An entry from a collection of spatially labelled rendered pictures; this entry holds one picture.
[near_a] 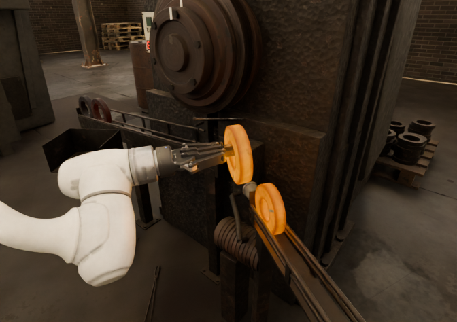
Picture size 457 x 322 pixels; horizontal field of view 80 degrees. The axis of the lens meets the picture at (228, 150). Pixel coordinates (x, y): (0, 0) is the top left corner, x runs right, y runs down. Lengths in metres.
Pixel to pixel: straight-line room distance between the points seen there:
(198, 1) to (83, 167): 0.62
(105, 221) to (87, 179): 0.11
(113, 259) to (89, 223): 0.08
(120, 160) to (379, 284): 1.44
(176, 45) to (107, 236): 0.64
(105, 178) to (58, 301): 1.14
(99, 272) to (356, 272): 1.40
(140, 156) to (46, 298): 1.21
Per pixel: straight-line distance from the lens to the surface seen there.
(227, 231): 1.04
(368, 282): 1.72
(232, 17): 0.93
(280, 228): 0.82
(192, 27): 0.93
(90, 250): 0.58
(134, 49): 3.98
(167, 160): 0.65
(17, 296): 1.83
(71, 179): 0.67
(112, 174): 0.64
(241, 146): 0.64
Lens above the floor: 1.24
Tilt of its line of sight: 27 degrees down
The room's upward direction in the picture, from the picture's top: straight up
